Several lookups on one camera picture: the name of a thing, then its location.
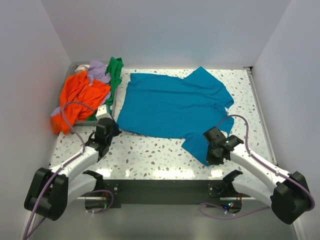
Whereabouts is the blue t shirt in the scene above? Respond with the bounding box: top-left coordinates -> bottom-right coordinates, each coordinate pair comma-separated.
117,67 -> 235,166

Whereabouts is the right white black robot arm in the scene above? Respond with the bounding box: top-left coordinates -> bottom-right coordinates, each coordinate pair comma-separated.
203,127 -> 315,225

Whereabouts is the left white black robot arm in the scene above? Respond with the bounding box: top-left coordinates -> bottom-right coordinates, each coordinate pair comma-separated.
24,117 -> 121,221

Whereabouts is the orange t shirt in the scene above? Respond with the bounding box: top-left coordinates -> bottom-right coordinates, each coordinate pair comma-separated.
50,71 -> 111,135

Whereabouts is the green t shirt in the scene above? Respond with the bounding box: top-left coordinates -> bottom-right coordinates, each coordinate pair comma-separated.
102,57 -> 124,107

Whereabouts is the pale pink t shirt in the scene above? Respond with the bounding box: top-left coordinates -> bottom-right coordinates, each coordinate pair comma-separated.
74,64 -> 90,74

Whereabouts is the clear plastic bin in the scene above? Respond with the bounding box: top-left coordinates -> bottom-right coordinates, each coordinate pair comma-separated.
65,61 -> 117,127

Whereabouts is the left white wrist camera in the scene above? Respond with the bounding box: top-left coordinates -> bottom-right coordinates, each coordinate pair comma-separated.
95,104 -> 112,121

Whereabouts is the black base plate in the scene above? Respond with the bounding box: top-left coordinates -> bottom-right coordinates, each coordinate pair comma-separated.
93,179 -> 239,208

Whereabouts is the aluminium frame rail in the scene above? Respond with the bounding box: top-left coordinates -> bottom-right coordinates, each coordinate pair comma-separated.
77,196 -> 105,201

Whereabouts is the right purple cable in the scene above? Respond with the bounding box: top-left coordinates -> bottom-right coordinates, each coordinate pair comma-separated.
198,114 -> 316,221

